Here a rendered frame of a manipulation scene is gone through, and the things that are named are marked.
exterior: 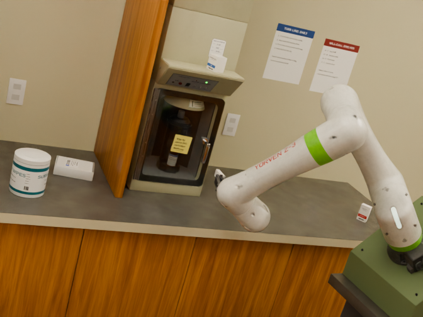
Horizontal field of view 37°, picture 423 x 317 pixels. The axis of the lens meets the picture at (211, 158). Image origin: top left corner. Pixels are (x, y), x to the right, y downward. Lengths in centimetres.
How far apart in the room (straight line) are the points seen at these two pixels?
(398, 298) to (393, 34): 162
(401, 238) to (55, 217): 120
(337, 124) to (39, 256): 117
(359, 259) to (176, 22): 113
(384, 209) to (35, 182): 123
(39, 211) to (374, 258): 122
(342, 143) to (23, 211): 111
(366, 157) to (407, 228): 27
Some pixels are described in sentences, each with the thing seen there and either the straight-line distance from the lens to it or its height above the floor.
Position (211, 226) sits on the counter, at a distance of 251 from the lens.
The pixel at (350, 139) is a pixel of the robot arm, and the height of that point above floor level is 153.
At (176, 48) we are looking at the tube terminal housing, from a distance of 250.
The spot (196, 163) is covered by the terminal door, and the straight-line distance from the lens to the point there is 267.
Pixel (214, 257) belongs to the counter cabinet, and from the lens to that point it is 260.
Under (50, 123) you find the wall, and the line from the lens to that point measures 294.
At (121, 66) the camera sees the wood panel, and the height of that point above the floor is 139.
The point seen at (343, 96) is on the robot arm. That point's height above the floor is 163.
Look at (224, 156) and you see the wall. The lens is 322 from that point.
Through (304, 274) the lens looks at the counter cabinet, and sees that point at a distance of 285.
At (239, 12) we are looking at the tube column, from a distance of 255.
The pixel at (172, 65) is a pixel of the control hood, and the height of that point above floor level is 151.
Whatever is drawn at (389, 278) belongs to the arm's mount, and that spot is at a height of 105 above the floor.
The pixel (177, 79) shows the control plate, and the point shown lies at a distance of 246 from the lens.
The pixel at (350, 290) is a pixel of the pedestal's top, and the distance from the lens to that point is 240.
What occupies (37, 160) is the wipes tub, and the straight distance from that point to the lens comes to 236.
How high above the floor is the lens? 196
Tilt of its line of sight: 18 degrees down
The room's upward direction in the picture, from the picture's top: 16 degrees clockwise
